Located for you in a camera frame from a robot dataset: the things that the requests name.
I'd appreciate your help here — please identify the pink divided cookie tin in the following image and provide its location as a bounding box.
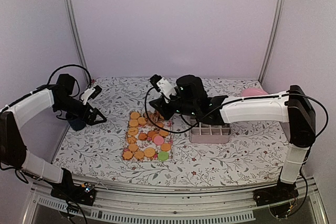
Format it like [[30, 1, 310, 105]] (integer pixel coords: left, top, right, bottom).
[[190, 123, 231, 144]]

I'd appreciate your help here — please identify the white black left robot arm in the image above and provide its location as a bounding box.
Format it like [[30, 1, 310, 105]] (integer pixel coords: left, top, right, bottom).
[[1, 73, 107, 206]]

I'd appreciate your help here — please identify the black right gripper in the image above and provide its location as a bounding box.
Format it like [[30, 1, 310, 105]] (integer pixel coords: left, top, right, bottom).
[[150, 93, 197, 121]]

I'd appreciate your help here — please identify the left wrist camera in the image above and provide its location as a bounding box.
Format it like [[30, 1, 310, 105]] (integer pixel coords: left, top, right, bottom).
[[80, 85, 102, 105]]

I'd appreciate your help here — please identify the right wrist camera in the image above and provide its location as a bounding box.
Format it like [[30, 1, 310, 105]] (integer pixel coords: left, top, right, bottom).
[[150, 74, 177, 103]]

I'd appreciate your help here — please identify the green round cookie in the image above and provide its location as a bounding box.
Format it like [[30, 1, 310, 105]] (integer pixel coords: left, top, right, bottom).
[[157, 151, 169, 162]]

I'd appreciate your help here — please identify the aluminium right corner post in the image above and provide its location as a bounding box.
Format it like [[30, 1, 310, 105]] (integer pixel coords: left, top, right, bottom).
[[258, 0, 285, 84]]

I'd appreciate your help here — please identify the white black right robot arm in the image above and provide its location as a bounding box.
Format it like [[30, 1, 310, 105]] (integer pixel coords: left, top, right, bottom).
[[145, 74, 319, 206]]

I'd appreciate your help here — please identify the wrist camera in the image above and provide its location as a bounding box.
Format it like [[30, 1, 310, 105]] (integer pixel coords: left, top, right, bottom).
[[150, 74, 177, 103], [80, 85, 102, 105]]

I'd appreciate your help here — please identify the aluminium front rail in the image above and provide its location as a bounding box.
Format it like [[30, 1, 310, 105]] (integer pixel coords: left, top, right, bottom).
[[23, 176, 332, 223]]

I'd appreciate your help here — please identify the aluminium corner post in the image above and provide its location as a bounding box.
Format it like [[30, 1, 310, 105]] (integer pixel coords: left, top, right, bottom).
[[258, 0, 285, 84], [64, 0, 87, 68]]

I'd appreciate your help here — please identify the dotted tan sandwich cookie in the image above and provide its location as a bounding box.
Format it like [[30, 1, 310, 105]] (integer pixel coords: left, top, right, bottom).
[[143, 147, 156, 158]]

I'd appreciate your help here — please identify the floral cookie tray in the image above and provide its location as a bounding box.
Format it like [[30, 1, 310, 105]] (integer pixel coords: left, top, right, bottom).
[[121, 111, 173, 162]]

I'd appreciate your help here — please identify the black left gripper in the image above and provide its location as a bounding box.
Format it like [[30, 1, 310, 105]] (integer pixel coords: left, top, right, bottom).
[[55, 95, 107, 125]]

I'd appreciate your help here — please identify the pink plastic plate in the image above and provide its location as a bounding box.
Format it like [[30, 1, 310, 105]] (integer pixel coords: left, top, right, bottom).
[[241, 88, 268, 97]]

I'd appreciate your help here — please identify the dark blue cup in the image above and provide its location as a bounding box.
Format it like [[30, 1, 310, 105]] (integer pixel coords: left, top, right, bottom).
[[66, 113, 86, 131]]

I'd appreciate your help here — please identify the aluminium left corner post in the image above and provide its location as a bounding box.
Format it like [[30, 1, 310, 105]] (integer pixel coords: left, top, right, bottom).
[[64, 0, 87, 68]]

